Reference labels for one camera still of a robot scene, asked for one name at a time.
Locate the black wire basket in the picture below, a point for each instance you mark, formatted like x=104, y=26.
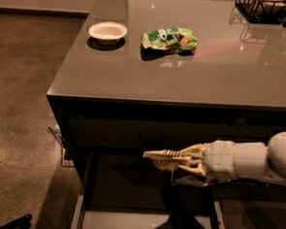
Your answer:
x=262, y=11

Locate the brown chip bag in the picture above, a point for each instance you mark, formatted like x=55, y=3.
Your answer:
x=190, y=179

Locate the closed top drawer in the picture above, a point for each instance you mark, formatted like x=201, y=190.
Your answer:
x=130, y=133

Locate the white bowl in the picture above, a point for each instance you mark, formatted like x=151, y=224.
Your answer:
x=108, y=33

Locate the green chip bag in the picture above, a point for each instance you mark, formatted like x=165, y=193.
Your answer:
x=172, y=40

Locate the open middle drawer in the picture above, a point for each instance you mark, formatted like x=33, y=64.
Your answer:
x=124, y=192

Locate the dark counter cabinet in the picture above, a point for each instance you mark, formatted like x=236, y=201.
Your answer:
x=236, y=76

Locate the wire rack on floor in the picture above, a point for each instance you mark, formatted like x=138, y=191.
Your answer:
x=66, y=159

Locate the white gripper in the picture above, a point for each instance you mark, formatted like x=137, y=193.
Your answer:
x=219, y=158

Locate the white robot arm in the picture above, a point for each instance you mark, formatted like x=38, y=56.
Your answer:
x=258, y=161

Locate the black object floor corner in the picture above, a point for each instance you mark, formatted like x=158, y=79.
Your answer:
x=22, y=222

